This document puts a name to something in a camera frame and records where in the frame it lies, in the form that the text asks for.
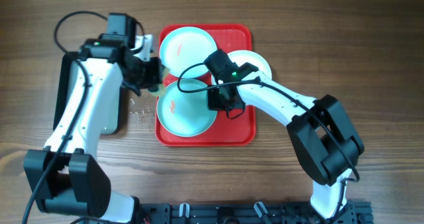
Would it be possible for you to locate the red plastic tray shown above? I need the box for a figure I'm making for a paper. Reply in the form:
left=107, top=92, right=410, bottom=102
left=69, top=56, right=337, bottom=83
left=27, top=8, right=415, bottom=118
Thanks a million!
left=154, top=23, right=256, bottom=147

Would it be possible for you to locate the white plate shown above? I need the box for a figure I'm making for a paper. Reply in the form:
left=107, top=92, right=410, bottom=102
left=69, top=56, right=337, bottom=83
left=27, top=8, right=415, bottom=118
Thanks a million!
left=205, top=50, right=272, bottom=85

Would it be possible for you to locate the yellow green sponge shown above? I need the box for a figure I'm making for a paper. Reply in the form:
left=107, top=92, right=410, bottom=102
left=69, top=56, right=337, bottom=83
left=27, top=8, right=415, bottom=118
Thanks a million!
left=148, top=66, right=170, bottom=97

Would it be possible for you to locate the black metal-lined tray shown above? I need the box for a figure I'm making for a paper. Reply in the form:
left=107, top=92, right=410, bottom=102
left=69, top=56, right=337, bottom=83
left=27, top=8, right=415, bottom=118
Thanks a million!
left=53, top=54, right=125, bottom=135

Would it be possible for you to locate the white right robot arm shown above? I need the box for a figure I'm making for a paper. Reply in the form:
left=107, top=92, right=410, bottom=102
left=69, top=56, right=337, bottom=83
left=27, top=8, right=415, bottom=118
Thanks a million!
left=205, top=62, right=364, bottom=221

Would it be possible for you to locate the light blue plate with stain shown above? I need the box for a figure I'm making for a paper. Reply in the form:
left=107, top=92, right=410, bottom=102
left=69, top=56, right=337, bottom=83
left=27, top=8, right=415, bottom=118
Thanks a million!
left=159, top=27, right=217, bottom=78

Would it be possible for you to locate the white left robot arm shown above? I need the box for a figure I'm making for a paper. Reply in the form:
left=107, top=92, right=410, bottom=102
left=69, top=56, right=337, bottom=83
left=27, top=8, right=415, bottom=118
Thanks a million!
left=23, top=34, right=163, bottom=223

